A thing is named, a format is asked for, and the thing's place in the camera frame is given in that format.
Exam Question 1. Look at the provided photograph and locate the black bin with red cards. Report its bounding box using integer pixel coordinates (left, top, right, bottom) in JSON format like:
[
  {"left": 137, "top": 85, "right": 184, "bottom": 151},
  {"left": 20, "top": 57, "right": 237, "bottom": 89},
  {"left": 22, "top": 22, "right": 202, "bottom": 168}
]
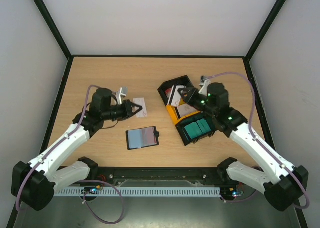
[{"left": 157, "top": 75, "right": 193, "bottom": 106}]

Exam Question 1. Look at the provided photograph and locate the black leather card holder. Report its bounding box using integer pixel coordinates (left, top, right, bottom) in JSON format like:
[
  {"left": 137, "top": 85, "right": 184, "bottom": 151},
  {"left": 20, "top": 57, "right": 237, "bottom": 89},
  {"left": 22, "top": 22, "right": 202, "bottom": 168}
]
[{"left": 125, "top": 126, "right": 160, "bottom": 151}]

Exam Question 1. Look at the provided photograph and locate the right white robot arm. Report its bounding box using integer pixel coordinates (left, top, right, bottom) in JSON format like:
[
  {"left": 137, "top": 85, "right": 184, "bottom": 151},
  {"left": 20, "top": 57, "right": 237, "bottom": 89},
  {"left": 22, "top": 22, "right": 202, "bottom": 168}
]
[{"left": 178, "top": 82, "right": 309, "bottom": 212}]

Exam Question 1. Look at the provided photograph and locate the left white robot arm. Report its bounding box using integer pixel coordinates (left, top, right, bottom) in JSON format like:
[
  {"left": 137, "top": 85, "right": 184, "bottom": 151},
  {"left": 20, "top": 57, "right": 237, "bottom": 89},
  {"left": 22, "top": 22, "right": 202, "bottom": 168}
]
[{"left": 11, "top": 86, "right": 143, "bottom": 211}]

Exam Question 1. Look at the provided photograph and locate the yellow bin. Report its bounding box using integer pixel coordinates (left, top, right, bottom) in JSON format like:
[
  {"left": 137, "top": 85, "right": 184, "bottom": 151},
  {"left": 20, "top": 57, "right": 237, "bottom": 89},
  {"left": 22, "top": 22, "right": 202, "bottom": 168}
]
[{"left": 166, "top": 103, "right": 200, "bottom": 125}]

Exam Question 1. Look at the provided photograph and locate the red dotted card stack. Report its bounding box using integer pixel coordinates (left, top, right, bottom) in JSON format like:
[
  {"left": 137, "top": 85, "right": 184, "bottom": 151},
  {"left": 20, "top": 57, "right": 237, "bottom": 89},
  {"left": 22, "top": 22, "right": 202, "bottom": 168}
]
[{"left": 165, "top": 86, "right": 174, "bottom": 99}]

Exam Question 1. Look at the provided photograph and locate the black bin with teal cards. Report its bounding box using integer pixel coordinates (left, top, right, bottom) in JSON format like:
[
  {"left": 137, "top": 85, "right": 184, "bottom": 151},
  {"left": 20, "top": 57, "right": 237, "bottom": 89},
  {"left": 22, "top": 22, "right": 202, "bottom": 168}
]
[{"left": 175, "top": 113, "right": 217, "bottom": 146}]

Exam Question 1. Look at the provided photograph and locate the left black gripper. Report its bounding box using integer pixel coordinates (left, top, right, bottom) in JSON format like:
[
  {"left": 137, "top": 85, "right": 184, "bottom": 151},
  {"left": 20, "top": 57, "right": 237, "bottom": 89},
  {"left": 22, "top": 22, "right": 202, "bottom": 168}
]
[{"left": 102, "top": 100, "right": 143, "bottom": 122}]

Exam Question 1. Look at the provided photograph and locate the light blue cable duct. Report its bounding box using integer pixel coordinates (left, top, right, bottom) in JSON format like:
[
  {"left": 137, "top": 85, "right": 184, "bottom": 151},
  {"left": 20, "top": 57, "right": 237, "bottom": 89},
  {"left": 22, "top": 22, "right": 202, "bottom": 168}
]
[{"left": 55, "top": 186, "right": 221, "bottom": 198}]

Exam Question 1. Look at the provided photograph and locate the black aluminium frame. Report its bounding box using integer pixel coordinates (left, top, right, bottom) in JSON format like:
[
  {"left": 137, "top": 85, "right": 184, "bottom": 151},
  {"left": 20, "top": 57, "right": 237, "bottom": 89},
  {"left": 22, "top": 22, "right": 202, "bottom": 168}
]
[{"left": 5, "top": 0, "right": 308, "bottom": 228}]

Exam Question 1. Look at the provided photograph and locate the teal card stack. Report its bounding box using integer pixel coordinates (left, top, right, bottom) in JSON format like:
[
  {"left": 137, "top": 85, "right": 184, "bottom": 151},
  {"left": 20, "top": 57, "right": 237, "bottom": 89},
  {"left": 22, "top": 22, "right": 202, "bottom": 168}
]
[{"left": 184, "top": 119, "right": 212, "bottom": 140}]

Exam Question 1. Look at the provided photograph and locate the white patterned card stack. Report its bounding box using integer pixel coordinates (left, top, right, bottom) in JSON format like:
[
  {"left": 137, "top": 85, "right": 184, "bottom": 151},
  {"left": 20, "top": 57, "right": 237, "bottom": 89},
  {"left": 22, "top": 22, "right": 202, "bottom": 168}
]
[{"left": 177, "top": 103, "right": 197, "bottom": 117}]

